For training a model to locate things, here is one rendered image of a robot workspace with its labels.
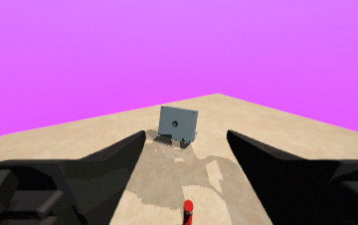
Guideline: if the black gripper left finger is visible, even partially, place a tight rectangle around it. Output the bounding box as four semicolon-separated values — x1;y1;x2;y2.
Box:
0;130;146;225

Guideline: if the grey sloped panel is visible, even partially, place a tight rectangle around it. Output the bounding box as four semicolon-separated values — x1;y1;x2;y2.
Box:
158;106;198;143

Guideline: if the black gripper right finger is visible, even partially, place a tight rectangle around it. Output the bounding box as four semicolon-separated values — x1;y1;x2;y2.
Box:
227;130;358;225

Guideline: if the dark red peg with white band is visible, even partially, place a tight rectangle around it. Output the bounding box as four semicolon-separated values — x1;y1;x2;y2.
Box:
183;199;193;225

